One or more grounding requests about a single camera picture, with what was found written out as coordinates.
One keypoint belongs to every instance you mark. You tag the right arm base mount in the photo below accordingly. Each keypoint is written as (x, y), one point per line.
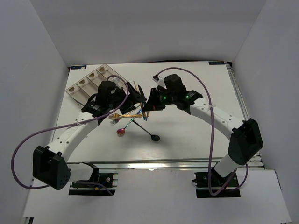
(201, 184)

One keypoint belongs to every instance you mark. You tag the black spoon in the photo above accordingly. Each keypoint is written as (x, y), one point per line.
(154, 137)

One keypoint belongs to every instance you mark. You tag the blue knife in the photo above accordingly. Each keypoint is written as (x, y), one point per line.
(144, 114)

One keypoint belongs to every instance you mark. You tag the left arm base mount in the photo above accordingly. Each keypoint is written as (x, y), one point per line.
(87, 180)

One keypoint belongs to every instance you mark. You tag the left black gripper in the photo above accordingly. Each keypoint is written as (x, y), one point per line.
(134, 97)

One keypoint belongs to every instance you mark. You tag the iridescent purple spoon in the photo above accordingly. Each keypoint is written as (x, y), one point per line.
(121, 131)

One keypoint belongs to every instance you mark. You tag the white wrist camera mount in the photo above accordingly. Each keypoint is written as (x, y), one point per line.
(159, 81)

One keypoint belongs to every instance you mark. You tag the gold fork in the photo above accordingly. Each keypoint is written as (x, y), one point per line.
(118, 116)

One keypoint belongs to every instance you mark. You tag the black knife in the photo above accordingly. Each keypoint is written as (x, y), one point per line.
(142, 94)

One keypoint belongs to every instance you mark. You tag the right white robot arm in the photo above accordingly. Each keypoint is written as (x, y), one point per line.
(244, 136)

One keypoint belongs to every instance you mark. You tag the blue label sticker left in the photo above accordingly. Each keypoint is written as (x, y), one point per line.
(78, 67)

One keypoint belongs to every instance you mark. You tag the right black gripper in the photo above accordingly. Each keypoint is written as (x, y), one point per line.
(153, 104)

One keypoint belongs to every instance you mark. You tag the iridescent green fork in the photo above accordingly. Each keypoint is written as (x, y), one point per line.
(113, 122)

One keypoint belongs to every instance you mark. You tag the blue label sticker right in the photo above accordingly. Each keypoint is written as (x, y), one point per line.
(216, 63)

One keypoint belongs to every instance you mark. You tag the blue label sticker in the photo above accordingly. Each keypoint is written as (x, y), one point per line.
(78, 67)
(216, 63)

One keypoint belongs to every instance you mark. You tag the clear plastic compartment organizer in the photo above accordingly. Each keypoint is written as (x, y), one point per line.
(85, 87)

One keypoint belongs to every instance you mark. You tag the yellow chopstick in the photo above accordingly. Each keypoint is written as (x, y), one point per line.
(136, 87)

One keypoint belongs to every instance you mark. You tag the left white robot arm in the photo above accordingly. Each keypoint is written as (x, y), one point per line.
(50, 162)

